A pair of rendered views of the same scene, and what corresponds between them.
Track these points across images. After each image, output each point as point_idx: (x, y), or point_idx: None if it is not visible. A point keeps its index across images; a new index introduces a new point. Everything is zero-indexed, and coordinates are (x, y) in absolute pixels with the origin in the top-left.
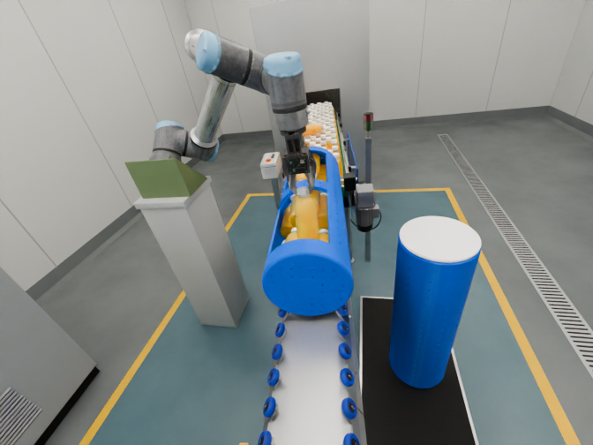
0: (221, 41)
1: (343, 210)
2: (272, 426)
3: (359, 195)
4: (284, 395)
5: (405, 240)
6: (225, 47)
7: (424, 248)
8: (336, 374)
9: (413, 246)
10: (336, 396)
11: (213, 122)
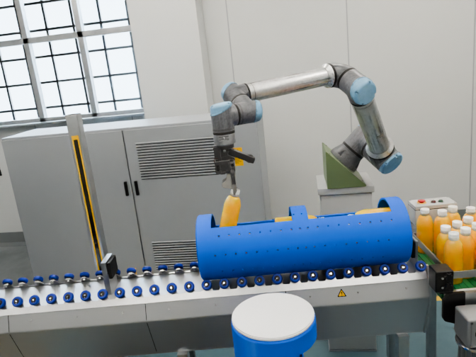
0: (227, 88)
1: (287, 245)
2: (141, 277)
3: (456, 312)
4: (155, 278)
5: (265, 295)
6: (226, 92)
7: (252, 304)
8: (162, 292)
9: (255, 298)
10: (149, 293)
11: (365, 135)
